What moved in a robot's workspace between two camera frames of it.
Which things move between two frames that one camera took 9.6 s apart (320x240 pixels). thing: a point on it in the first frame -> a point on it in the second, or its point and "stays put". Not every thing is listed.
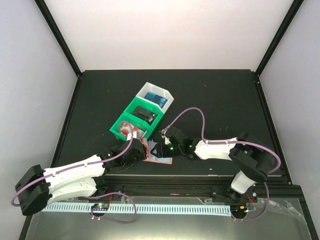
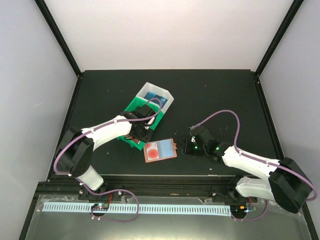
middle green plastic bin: x=144 y=111 stays put
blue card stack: x=159 y=100 stays put
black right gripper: x=161 y=150 -> x=185 y=146
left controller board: x=100 y=207 stays put
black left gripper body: x=140 y=156 -> x=142 y=135
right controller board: x=238 y=210 stays put
